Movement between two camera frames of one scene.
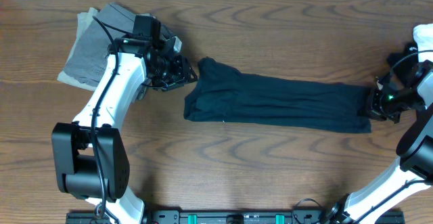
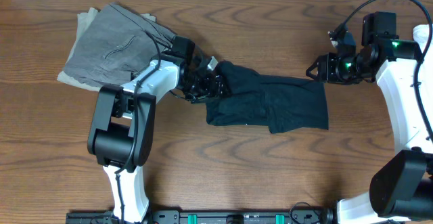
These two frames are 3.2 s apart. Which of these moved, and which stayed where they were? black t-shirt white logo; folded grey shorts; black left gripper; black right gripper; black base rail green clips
Moved: black right gripper; black left gripper; black t-shirt white logo
Stayed: black base rail green clips; folded grey shorts
